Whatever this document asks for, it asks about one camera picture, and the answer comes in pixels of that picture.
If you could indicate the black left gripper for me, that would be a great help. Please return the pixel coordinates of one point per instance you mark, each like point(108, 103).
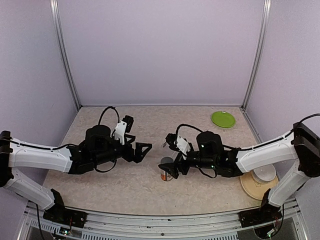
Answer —
point(138, 157)

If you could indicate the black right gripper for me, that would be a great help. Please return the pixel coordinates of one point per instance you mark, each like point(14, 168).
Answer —
point(172, 168)

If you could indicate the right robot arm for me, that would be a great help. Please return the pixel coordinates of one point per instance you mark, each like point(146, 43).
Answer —
point(300, 144)

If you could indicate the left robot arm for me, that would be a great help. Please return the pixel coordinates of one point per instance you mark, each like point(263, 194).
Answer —
point(99, 146)

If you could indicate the green plate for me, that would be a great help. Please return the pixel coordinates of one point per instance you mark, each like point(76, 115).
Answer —
point(223, 119)

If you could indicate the beige plate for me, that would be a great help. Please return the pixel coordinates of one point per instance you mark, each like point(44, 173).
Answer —
point(255, 189)

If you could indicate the white bowl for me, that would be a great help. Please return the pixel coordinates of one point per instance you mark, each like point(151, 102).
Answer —
point(264, 174)

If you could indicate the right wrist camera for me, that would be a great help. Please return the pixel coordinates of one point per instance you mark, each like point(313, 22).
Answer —
point(178, 144)

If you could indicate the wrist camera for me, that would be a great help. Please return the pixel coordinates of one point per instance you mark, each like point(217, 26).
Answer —
point(122, 127)
point(178, 144)

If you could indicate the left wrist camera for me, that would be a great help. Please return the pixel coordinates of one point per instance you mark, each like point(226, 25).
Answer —
point(122, 127)

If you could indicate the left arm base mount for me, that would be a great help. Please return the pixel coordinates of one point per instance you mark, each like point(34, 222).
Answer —
point(65, 216)

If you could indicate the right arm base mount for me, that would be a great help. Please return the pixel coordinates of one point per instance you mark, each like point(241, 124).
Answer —
point(263, 214)

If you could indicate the front aluminium rail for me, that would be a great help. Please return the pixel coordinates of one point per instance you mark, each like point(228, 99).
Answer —
point(112, 226)

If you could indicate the right aluminium frame post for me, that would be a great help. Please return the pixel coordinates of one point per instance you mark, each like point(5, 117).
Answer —
point(258, 53)

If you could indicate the aluminium frame post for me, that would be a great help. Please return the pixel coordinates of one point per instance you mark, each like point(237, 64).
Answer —
point(54, 5)
point(258, 53)

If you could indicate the left aluminium frame post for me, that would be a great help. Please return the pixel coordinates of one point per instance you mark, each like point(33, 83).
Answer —
point(54, 5)

